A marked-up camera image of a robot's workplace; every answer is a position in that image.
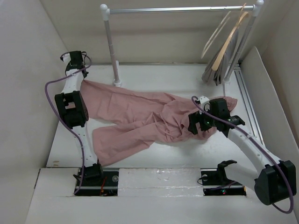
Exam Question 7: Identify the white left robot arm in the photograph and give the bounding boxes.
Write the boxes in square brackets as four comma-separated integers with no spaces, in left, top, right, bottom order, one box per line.
[54,51,104,187]

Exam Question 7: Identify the tan wooden hanger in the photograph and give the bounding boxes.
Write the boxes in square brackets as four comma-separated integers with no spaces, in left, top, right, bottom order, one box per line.
[212,3,249,71]

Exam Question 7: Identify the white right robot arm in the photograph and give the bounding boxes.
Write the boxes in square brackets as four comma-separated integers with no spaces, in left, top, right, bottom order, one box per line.
[188,96,297,214]

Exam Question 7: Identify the aluminium rail right side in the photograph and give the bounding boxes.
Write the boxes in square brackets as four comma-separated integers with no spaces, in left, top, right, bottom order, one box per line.
[234,64,264,145]

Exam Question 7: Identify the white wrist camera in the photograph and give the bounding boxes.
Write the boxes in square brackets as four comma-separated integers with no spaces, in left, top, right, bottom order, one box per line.
[60,52,71,67]
[195,96,210,113]

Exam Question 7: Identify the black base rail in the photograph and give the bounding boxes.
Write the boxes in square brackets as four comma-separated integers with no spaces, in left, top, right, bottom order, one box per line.
[74,168,247,197]

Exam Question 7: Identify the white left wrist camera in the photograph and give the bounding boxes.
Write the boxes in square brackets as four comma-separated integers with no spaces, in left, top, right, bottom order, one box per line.
[60,52,71,67]

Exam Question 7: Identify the grey hanging garment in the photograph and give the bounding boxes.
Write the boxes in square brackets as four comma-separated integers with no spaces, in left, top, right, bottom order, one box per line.
[201,29,239,85]

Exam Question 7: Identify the white clothes rack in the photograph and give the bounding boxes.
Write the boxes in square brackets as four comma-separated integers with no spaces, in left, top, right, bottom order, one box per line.
[100,0,264,92]

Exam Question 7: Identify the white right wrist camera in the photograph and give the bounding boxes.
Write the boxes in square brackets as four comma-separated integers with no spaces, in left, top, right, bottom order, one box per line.
[195,96,210,113]

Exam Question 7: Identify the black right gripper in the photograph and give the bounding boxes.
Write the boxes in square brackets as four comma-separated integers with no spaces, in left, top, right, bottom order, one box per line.
[187,105,218,134]

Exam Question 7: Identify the pink trousers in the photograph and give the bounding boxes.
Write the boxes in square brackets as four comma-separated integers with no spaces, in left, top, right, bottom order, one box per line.
[80,79,238,167]

